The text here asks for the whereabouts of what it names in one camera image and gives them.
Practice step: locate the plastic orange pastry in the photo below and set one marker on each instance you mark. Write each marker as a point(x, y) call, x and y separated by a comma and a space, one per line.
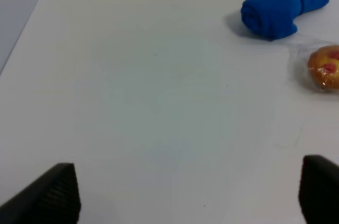
point(313, 64)

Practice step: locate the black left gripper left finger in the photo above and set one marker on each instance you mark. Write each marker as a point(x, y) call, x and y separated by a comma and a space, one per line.
point(52, 198)

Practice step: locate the blue rolled towel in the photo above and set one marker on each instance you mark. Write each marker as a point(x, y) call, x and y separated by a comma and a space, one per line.
point(273, 19)

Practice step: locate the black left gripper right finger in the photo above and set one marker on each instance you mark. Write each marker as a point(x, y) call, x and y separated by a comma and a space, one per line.
point(318, 190)

